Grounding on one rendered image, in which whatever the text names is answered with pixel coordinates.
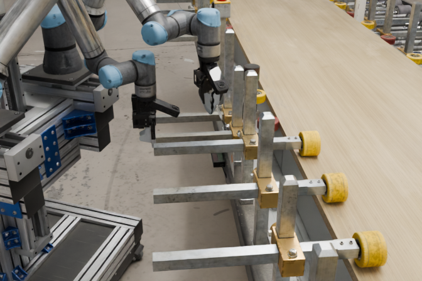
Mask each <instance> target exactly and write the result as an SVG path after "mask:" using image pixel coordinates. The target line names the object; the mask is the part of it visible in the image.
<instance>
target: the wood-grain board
mask: <svg viewBox="0 0 422 281"><path fill-rule="evenodd" d="M227 21H228V23H229V25H231V26H232V29H233V30H234V36H235V38H236V40H237V42H238V44H239V46H240V48H241V50H242V52H243V54H244V56H245V58H246V60H247V63H248V64H249V63H253V64H257V65H259V66H260V75H259V80H258V81H257V84H258V85H259V88H260V89H261V90H263V91H265V92H266V102H267V104H268V106H269V108H270V110H271V113H273V115H274V116H275V117H277V118H278V119H279V129H280V131H281V133H282V135H283V137H289V136H298V134H299V133H300V132H301V131H314V130H316V131H318V133H319V135H320V139H321V151H320V154H319V155H318V156H301V155H300V153H299V150H298V149H292V150H290V152H291V154H292V156H293V158H294V160H295V162H296V165H297V166H298V169H299V170H300V173H301V175H302V176H303V179H304V180H305V179H321V176H322V174H325V173H336V172H342V173H344V174H345V176H346V178H347V181H348V184H349V196H348V198H347V200H346V201H344V202H333V203H326V202H324V200H323V198H322V195H312V197H313V200H314V202H315V204H316V206H317V208H318V210H319V212H320V214H321V216H322V218H323V220H324V222H325V224H326V226H327V228H328V230H329V233H330V235H331V237H332V239H333V240H336V239H346V238H352V236H353V234H354V233H355V232H358V231H380V232H381V233H382V235H383V236H384V239H385V241H386V245H387V262H386V264H385V265H384V266H380V267H364V268H361V267H359V266H358V265H357V264H356V262H355V260H354V258H351V259H342V260H343V261H344V264H345V266H346V268H347V270H348V272H349V274H350V276H351V278H352V280H353V281H422V68H421V67H420V66H419V65H417V64H416V63H415V62H413V61H412V60H410V59H409V58H408V57H406V56H405V55H403V54H402V53H401V52H399V51H398V50H397V49H395V48H394V47H393V46H391V45H390V44H389V43H387V42H386V41H384V40H383V39H382V38H380V37H379V36H378V35H376V34H375V33H373V32H372V31H371V30H369V29H368V28H366V27H365V26H364V25H363V24H361V23H360V22H358V21H357V20H356V19H354V18H353V17H351V16H350V15H349V14H347V13H346V12H345V11H343V10H342V9H340V8H339V7H338V6H336V5H335V4H334V3H332V2H331V1H329V0H230V18H227Z"/></svg>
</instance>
